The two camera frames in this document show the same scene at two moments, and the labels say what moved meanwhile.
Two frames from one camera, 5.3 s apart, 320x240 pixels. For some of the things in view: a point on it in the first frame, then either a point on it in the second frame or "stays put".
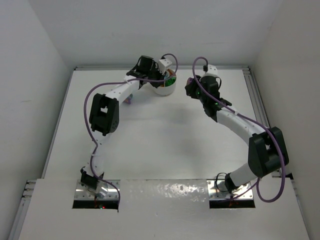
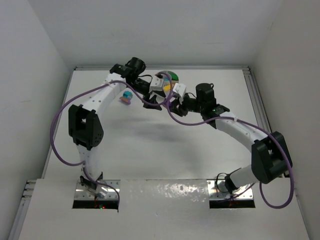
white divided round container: (168, 86) stays put
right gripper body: (190, 88) to (179, 106)
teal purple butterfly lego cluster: (128, 100) stays put
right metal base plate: (217, 190) stays put
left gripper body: (155, 74) to (151, 99)
